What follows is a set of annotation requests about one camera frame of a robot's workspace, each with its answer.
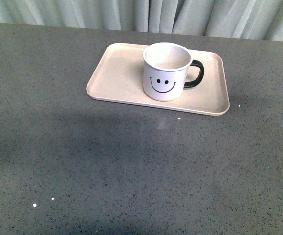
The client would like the white smiley face mug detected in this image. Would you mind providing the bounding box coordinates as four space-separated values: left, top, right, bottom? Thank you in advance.
143 42 204 102

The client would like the beige rectangular plastic tray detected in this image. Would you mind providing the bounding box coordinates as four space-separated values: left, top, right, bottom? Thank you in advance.
86 43 230 116

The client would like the pale grey pleated curtain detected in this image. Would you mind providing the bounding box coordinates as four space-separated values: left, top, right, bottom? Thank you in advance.
0 0 283 41

